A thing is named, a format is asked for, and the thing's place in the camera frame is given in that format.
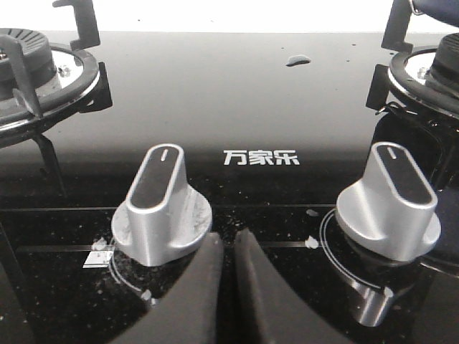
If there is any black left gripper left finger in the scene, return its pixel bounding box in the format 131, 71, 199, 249
113, 232, 224, 343

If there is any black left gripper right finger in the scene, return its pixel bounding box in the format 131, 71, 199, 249
235, 229, 351, 343

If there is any dark blue cooking pot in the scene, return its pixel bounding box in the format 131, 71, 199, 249
412, 0, 458, 27

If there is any silver left stove knob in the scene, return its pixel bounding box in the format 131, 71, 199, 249
111, 143, 212, 267

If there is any silver stove knob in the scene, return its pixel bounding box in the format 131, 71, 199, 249
336, 142, 441, 262
111, 143, 212, 267

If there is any silver right stove knob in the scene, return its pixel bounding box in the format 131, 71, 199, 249
336, 142, 441, 262

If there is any black glass gas stove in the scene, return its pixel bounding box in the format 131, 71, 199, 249
1, 32, 458, 343

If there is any left black gas burner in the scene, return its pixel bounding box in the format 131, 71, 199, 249
0, 0, 113, 148

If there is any black gas burner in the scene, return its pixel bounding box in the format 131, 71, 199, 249
366, 1, 458, 120
0, 0, 113, 148

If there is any right black gas burner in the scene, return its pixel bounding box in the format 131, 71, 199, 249
366, 1, 458, 120

